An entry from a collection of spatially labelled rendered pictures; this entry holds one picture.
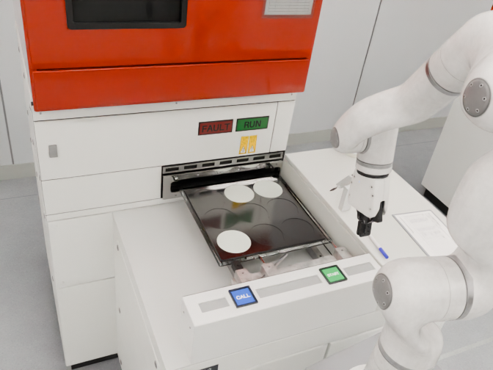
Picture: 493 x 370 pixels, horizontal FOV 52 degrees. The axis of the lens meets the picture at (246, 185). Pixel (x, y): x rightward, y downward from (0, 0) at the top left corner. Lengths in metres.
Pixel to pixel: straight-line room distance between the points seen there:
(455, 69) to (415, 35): 3.12
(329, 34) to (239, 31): 2.15
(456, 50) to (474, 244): 0.32
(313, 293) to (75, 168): 0.78
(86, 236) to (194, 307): 0.64
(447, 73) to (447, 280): 0.36
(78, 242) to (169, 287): 0.43
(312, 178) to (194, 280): 0.53
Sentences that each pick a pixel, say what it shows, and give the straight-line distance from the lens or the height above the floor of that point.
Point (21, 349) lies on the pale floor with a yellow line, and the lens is 2.42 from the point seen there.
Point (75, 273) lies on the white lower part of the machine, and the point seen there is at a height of 0.58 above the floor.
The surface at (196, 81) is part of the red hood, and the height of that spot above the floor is 1.29.
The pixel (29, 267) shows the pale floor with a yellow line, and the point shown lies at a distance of 2.74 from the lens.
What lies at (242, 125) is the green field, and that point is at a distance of 1.66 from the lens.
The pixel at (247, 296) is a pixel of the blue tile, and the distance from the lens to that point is 1.25.
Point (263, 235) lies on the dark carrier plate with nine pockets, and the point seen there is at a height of 0.90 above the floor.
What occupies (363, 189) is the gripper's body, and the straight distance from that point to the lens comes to 1.22.
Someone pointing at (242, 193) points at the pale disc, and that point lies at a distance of 1.68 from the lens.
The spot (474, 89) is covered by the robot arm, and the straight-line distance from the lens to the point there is 0.76.
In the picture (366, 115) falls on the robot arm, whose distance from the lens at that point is 1.07.
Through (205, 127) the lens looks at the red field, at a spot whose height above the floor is 1.10.
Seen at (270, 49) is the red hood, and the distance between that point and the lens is 1.53.
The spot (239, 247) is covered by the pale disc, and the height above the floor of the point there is 0.90.
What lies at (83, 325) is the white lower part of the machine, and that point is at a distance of 2.05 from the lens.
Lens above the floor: 1.88
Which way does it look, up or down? 35 degrees down
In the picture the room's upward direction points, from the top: 9 degrees clockwise
